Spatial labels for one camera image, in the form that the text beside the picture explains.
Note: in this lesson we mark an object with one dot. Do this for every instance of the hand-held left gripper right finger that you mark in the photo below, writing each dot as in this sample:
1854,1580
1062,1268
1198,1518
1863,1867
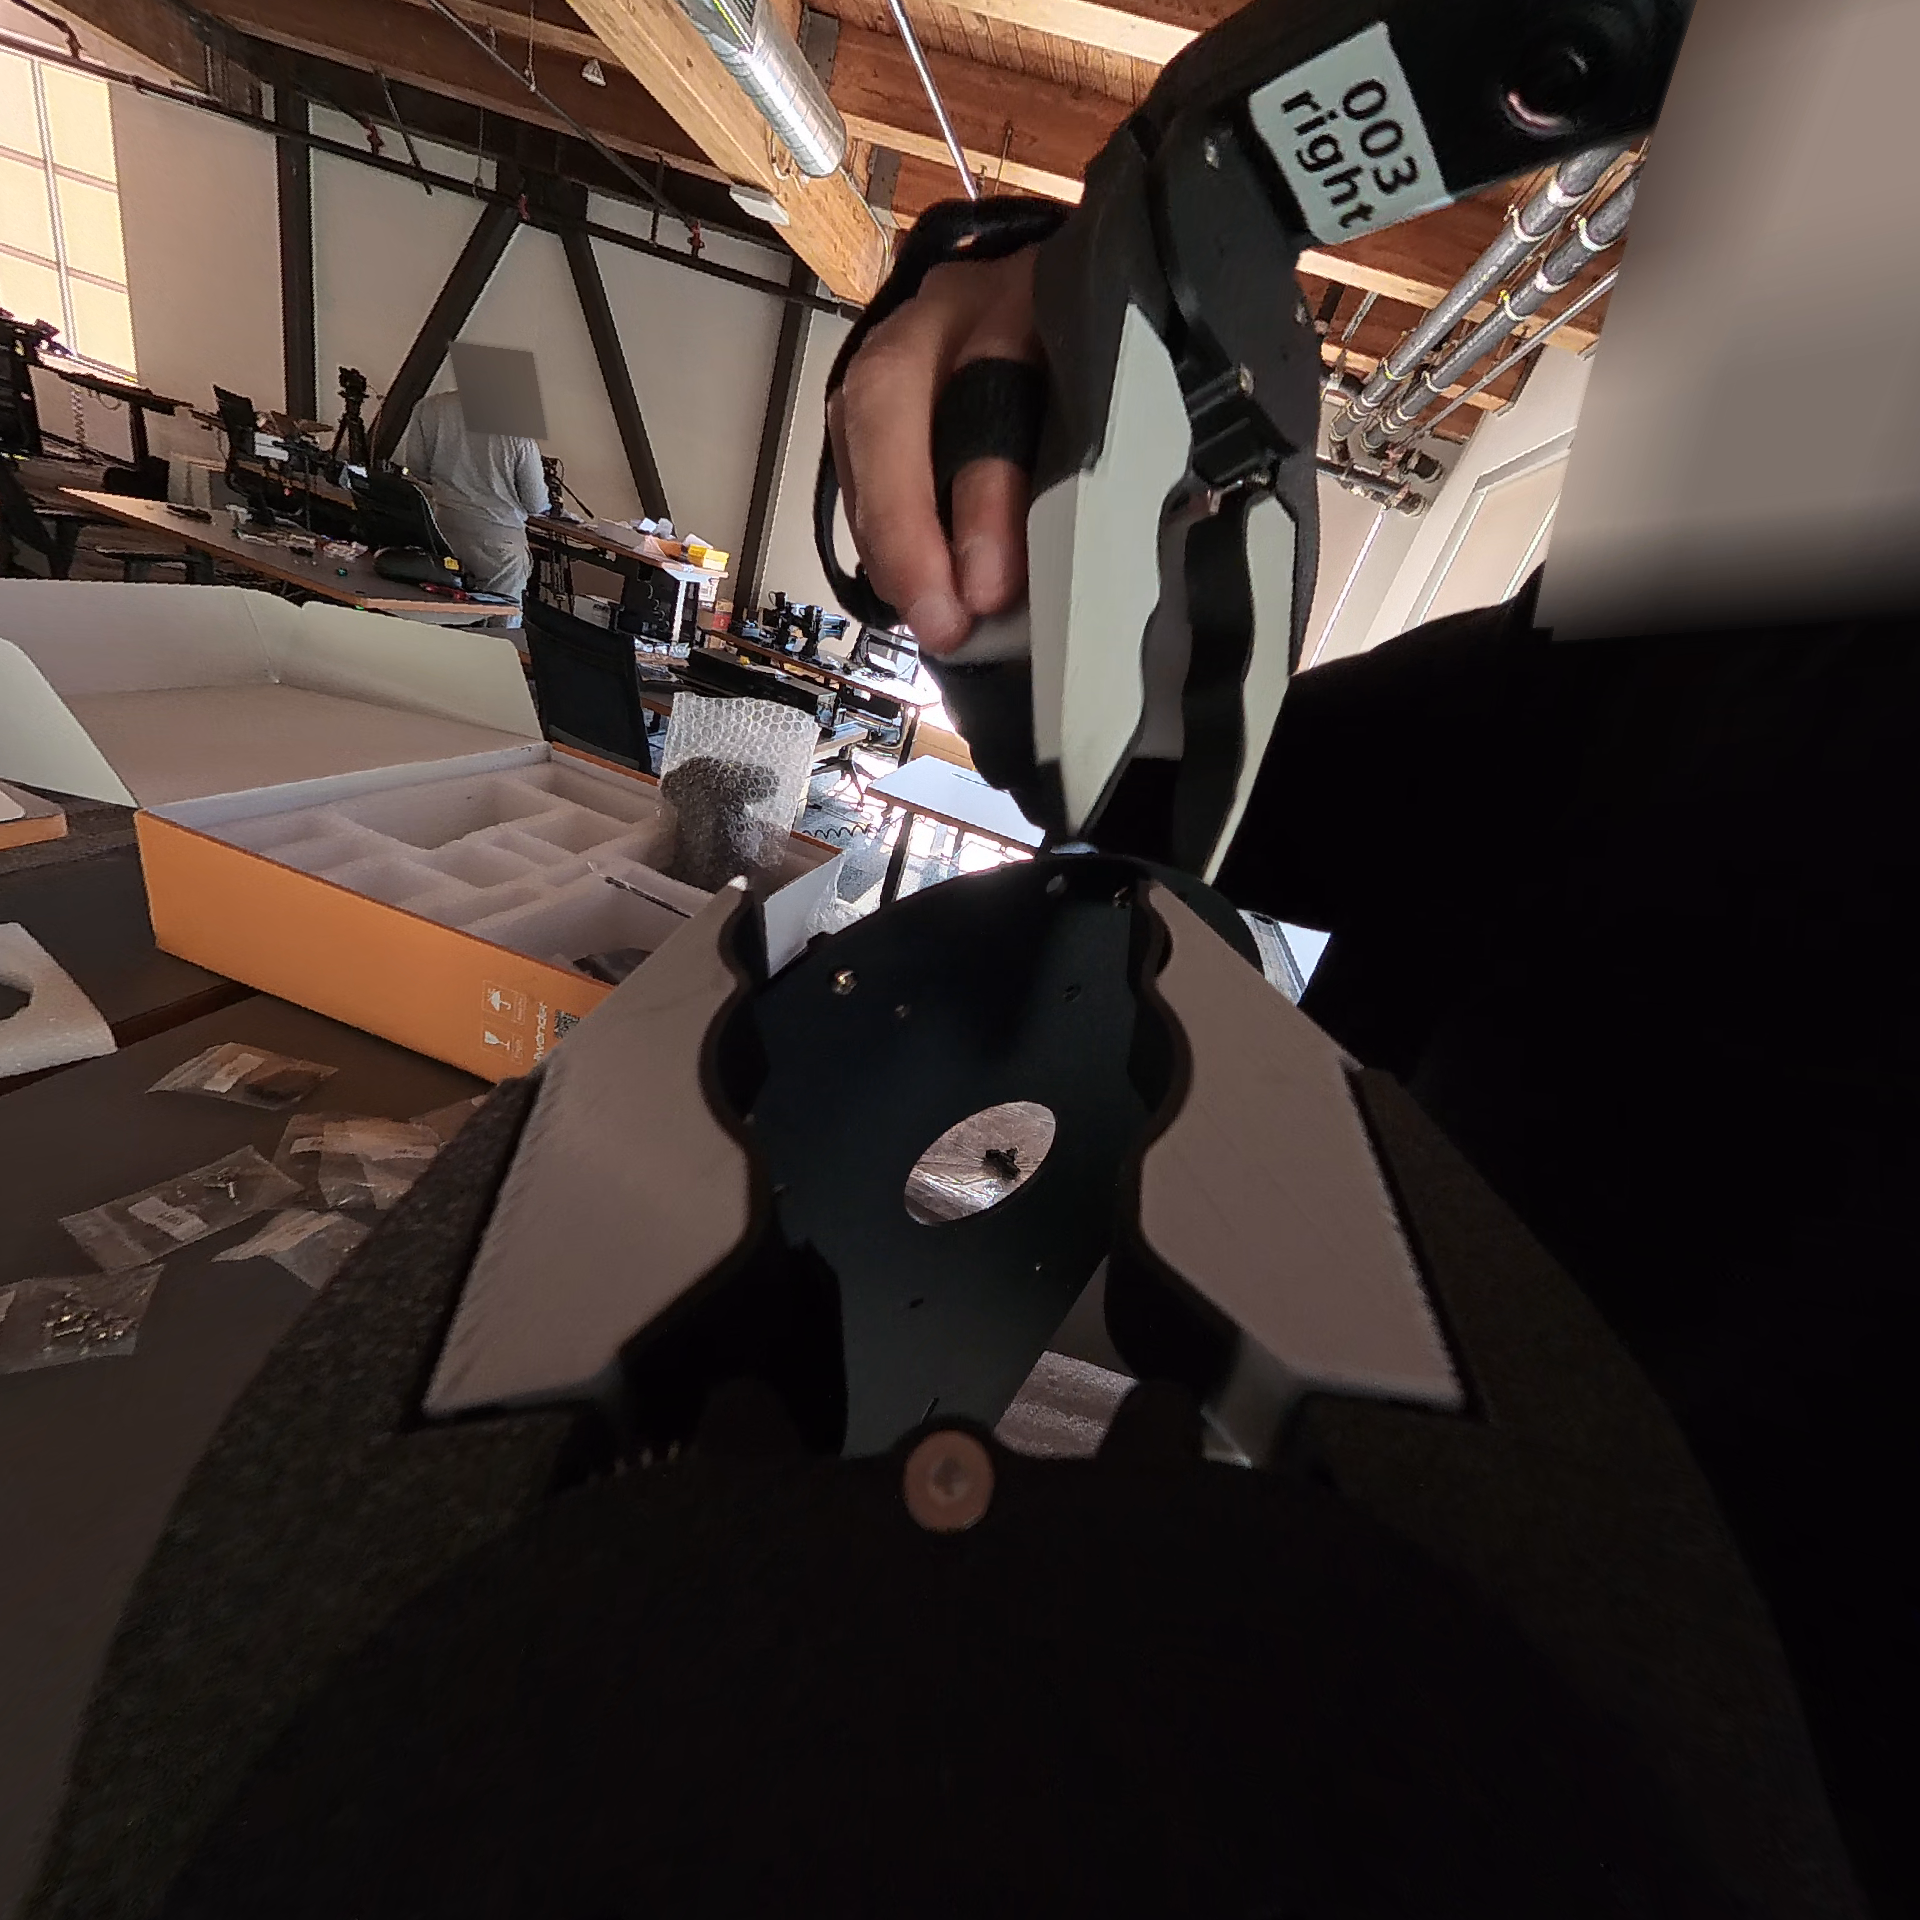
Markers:
1277,1200

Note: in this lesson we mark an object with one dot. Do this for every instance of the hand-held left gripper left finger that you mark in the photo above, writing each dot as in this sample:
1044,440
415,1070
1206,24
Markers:
617,1200

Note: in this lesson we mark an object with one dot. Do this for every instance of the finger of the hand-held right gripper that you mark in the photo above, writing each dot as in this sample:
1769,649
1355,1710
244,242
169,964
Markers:
1102,600
1273,630

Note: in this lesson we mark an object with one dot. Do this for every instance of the black metal base plate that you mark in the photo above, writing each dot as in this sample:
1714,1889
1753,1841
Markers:
857,1079

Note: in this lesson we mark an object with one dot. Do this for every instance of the long wooden desk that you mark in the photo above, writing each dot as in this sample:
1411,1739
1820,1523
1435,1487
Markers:
195,524

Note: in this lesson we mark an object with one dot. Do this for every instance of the person's right hand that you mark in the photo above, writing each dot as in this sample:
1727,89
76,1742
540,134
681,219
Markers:
902,420

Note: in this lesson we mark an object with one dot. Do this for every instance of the white table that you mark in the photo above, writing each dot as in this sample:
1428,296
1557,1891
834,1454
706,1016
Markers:
945,787

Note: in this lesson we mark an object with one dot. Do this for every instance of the white foam sheet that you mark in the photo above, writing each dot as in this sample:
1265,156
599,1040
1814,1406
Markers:
1074,1401

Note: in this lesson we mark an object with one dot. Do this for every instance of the ceiling pipe bundle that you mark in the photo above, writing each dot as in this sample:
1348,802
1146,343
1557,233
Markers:
1500,255

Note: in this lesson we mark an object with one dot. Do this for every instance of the orange white cardboard box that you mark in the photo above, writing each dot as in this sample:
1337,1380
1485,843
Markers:
330,944

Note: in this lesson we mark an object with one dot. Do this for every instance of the person's black top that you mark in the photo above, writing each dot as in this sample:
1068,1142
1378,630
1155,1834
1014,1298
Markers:
1651,1049

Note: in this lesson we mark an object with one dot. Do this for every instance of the bubble wrap bundle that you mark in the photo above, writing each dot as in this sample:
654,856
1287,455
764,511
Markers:
735,809

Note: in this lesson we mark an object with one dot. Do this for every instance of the pile of small hardware bags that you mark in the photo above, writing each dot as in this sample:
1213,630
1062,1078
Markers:
182,1214

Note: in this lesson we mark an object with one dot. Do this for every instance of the paned window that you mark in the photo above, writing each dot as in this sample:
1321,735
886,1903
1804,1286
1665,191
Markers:
61,211

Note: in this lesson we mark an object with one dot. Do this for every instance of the silver air duct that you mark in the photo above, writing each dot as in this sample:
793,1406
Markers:
781,89

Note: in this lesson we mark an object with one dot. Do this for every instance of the white foam frame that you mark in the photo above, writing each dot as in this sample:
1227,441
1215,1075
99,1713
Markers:
76,1035

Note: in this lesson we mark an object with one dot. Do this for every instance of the camera tripod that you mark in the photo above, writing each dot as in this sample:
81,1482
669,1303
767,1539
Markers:
356,390

